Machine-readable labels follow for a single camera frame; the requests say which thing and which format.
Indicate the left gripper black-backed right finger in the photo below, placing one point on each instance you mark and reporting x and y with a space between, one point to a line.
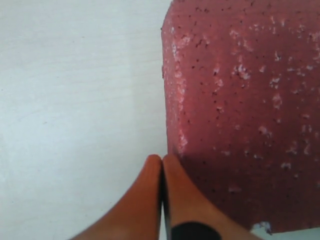
189 215

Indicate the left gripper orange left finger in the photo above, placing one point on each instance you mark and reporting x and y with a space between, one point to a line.
137 215

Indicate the red brick front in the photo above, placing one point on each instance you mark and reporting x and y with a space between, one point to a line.
242 99

